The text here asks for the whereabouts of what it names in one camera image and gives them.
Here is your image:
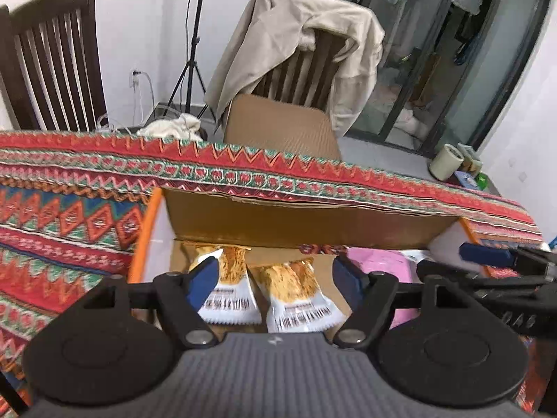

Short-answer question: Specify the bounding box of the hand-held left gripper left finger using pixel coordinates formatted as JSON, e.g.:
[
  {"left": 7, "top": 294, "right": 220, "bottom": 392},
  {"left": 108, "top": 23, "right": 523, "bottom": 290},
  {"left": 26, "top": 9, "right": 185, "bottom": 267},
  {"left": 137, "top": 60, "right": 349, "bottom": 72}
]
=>
[{"left": 80, "top": 256, "right": 219, "bottom": 350}]

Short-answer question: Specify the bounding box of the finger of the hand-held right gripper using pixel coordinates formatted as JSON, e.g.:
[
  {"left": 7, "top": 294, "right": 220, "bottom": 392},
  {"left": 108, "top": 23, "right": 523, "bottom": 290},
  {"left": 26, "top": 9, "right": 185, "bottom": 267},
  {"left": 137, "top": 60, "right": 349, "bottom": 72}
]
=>
[
  {"left": 459, "top": 243, "right": 557, "bottom": 277},
  {"left": 416, "top": 260, "right": 557, "bottom": 338}
]

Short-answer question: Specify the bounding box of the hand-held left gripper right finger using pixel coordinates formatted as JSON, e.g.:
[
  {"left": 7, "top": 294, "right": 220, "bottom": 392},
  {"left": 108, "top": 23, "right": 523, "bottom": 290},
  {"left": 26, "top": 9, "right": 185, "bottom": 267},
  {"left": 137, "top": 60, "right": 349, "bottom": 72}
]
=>
[{"left": 331, "top": 253, "right": 468, "bottom": 351}]

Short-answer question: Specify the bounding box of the white gold snack packet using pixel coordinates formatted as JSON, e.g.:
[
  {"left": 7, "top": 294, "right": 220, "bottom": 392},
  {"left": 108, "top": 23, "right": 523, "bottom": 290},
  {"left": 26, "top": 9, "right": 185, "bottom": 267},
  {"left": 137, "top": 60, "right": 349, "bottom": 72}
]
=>
[
  {"left": 247, "top": 258, "right": 341, "bottom": 334},
  {"left": 182, "top": 241, "right": 262, "bottom": 325}
]

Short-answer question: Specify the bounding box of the pink snack packet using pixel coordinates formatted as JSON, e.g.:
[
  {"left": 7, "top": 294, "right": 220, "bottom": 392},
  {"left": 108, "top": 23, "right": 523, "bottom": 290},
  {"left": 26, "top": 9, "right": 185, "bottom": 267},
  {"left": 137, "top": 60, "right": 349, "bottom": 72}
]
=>
[{"left": 346, "top": 247, "right": 431, "bottom": 332}]

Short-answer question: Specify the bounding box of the orange cardboard box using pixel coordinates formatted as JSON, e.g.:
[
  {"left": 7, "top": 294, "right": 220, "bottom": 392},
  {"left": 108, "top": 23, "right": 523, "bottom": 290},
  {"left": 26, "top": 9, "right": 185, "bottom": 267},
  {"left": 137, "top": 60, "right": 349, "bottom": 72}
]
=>
[{"left": 127, "top": 186, "right": 484, "bottom": 345}]

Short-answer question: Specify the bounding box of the white crumpled cloth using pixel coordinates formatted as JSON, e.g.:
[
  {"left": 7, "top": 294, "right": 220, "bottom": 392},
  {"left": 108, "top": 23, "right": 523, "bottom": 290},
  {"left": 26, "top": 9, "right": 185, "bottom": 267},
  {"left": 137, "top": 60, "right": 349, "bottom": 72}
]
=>
[{"left": 137, "top": 113, "right": 204, "bottom": 142}]

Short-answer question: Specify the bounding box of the brown cardboard sheet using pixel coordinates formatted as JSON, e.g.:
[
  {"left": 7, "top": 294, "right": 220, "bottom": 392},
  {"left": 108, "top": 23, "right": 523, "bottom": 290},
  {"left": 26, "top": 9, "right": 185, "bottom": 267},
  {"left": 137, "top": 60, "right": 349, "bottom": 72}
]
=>
[{"left": 223, "top": 94, "right": 342, "bottom": 161}]

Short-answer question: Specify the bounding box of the dark framed glass door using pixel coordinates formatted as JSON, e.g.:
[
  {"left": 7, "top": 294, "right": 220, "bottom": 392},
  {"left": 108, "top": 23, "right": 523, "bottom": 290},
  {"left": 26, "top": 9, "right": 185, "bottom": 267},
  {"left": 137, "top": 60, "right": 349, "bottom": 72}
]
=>
[{"left": 270, "top": 0, "right": 551, "bottom": 157}]

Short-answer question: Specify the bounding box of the dark wooden chair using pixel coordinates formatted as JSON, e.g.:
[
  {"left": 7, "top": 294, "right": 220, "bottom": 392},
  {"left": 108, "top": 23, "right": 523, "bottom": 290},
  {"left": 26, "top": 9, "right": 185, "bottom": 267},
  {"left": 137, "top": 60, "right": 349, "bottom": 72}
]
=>
[
  {"left": 252, "top": 30, "right": 349, "bottom": 114},
  {"left": 0, "top": 0, "right": 109, "bottom": 133}
]

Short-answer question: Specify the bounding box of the black light stand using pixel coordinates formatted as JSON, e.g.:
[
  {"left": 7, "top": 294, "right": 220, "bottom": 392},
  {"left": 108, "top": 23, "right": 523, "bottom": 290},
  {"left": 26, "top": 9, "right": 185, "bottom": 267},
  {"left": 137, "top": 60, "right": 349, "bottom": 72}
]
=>
[{"left": 152, "top": 0, "right": 218, "bottom": 120}]

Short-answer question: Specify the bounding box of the beige jacket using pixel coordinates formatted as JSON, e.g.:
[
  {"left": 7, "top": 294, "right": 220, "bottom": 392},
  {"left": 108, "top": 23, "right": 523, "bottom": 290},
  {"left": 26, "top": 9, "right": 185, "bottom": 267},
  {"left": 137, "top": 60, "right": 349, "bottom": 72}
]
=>
[{"left": 204, "top": 0, "right": 386, "bottom": 138}]

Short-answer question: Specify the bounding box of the white cable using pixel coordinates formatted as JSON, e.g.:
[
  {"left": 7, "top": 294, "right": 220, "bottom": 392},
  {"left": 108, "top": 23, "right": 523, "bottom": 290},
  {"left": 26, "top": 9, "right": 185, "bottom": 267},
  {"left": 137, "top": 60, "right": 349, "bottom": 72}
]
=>
[{"left": 96, "top": 74, "right": 157, "bottom": 133}]

